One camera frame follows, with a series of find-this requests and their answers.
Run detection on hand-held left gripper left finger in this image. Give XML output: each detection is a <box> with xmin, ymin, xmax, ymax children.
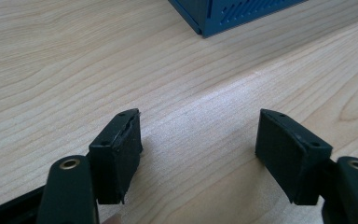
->
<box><xmin>88</xmin><ymin>107</ymin><xmax>144</xmax><ymax>205</ymax></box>

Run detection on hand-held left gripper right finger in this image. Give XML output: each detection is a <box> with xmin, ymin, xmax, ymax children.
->
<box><xmin>255</xmin><ymin>107</ymin><xmax>334</xmax><ymax>206</ymax></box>

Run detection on blue plastic file rack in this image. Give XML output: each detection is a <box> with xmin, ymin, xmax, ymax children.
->
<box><xmin>167</xmin><ymin>0</ymin><xmax>309</xmax><ymax>39</ymax></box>

